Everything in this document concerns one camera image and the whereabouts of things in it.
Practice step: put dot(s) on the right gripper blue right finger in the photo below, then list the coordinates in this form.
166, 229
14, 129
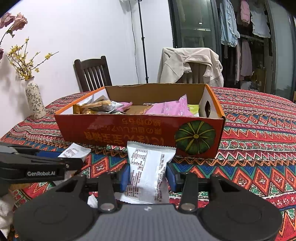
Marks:
171, 174

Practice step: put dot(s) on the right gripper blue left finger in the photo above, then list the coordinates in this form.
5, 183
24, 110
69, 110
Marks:
124, 176

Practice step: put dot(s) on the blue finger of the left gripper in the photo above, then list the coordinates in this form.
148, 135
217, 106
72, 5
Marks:
48, 154

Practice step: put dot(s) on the white printed snack packet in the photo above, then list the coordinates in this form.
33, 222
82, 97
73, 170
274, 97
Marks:
147, 175

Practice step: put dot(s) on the small white snack packet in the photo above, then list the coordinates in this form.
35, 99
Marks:
92, 201

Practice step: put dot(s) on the pink snack packet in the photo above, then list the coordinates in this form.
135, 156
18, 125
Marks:
124, 106
171, 108

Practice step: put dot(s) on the yellow pastry clear packet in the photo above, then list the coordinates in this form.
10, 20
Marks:
89, 107

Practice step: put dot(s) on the floral ceramic vase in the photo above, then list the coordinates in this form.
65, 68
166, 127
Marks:
34, 100

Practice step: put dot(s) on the red cardboard snack box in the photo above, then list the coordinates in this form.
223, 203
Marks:
194, 136

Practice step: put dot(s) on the dark wooden chair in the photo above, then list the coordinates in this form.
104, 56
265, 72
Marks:
92, 73

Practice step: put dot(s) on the studio light on stand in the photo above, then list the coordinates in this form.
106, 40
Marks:
143, 42

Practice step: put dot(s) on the yellow flower branches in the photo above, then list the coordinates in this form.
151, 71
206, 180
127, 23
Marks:
22, 63

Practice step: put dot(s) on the chair with beige jacket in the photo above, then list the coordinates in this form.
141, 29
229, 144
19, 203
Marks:
195, 75

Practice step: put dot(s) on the beige jacket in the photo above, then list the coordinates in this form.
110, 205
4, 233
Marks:
175, 61

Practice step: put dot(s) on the pink artificial roses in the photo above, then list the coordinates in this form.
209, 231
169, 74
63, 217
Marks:
13, 23

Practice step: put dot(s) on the light blue hanging shirt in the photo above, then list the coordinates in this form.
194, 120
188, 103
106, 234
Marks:
228, 25

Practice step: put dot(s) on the black framed glass sliding door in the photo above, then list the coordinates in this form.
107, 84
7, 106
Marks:
255, 41

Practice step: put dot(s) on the white hanging top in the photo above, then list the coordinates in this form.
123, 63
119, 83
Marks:
259, 20

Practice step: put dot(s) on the pink hanging garment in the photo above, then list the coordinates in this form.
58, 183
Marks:
244, 12

